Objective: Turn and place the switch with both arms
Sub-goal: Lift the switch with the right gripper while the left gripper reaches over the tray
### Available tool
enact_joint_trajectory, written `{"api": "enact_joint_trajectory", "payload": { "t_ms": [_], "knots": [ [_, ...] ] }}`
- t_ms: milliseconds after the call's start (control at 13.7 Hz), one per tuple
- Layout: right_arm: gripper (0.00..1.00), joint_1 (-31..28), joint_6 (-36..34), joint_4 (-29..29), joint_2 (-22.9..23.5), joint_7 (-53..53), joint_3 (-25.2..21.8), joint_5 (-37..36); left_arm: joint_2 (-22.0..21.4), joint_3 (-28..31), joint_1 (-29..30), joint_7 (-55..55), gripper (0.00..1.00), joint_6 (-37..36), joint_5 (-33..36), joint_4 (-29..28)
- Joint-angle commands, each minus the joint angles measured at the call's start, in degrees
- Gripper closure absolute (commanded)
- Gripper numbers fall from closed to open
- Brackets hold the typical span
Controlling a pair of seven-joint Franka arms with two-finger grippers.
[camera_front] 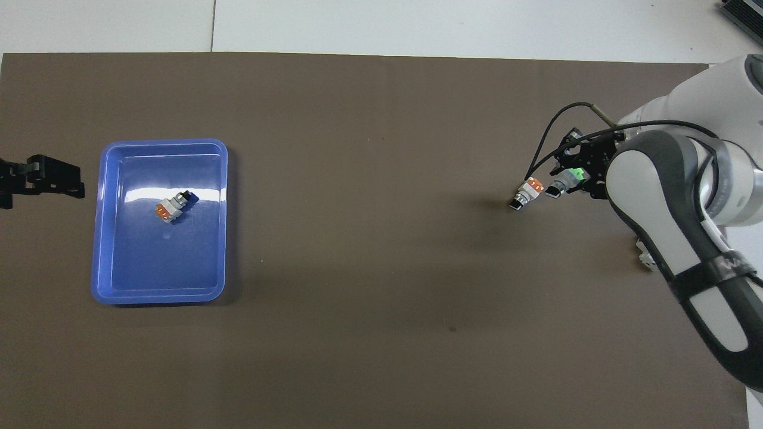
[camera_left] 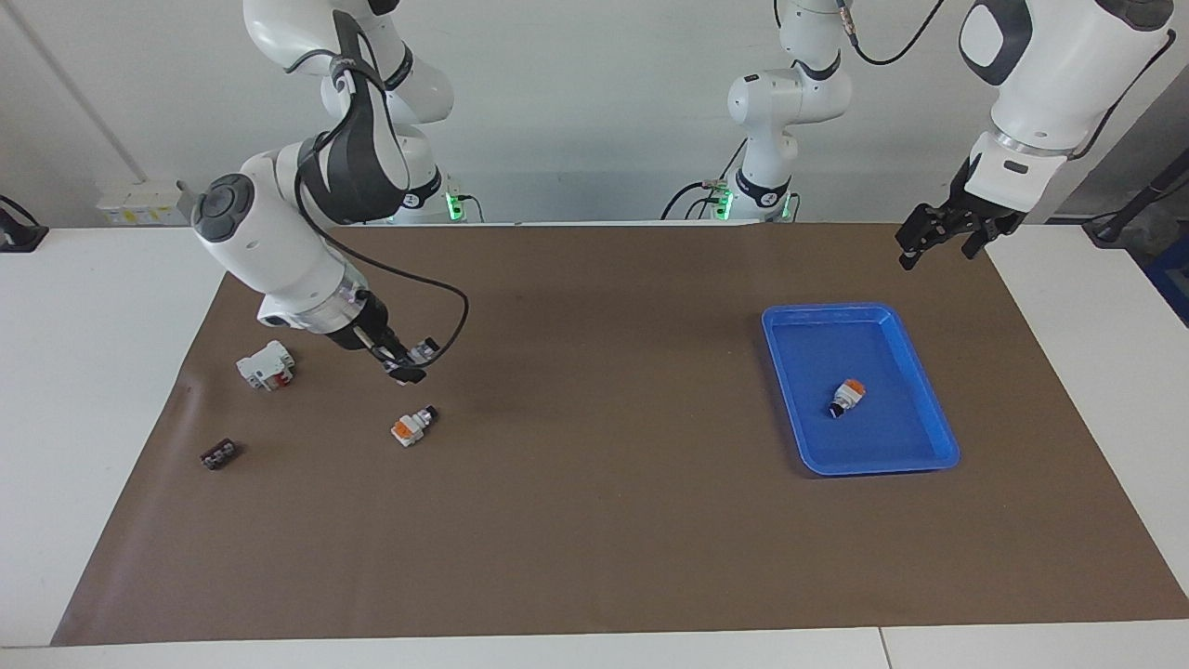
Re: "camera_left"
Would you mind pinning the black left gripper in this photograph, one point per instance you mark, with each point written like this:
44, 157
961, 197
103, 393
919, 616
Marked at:
971, 218

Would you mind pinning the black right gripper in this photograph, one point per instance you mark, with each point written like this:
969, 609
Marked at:
362, 325

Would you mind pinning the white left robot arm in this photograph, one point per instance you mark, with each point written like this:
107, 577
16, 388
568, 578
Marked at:
1050, 65

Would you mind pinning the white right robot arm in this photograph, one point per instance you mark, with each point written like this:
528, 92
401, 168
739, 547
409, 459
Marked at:
269, 242

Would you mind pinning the white circuit breaker red lever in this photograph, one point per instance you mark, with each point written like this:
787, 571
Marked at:
265, 365

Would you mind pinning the black tripod stand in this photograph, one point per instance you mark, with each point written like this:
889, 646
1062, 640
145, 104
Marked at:
1138, 200

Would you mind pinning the blue plastic tray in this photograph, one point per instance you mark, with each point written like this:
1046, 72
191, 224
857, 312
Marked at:
882, 437

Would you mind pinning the small dark terminal block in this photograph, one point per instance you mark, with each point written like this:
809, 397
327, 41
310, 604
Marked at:
219, 454

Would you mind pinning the blue crate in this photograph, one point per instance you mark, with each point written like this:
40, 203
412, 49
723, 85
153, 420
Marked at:
1172, 279

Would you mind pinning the brown paper table mat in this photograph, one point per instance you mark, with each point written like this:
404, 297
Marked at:
594, 520

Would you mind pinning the black clamp stand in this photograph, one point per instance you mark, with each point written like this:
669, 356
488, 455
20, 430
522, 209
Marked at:
19, 232

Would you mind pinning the selector switch with orange block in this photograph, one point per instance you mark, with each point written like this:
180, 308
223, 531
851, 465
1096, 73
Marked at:
847, 396
411, 427

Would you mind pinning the white wall socket box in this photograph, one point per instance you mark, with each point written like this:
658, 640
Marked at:
139, 203

